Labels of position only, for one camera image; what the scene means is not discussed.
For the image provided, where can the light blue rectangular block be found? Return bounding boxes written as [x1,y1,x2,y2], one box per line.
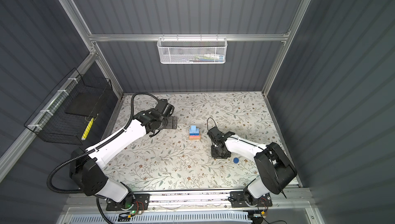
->
[189,129,200,136]

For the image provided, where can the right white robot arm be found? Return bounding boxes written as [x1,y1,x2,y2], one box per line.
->
[207,126,297,204]

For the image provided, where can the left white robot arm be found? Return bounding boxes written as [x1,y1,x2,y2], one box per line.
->
[70,99,174,209]

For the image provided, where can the yellow marker pen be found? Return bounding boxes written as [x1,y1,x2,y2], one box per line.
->
[81,118,95,141]

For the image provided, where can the black pad in basket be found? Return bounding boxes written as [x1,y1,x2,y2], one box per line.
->
[65,93,107,118]

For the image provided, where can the markers in white basket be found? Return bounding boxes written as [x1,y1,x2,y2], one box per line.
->
[183,53,225,63]

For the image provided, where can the left black corrugated cable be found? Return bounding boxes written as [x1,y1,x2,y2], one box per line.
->
[46,92,159,224]

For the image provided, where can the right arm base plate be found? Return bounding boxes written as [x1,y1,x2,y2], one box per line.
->
[227,191,273,208]

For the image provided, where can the white wire basket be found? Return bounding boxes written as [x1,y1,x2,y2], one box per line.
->
[157,38,228,64]

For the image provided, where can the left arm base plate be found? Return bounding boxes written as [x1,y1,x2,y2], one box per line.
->
[106,194,151,211]

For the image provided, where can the black wire basket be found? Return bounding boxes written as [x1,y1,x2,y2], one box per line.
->
[24,69,113,145]

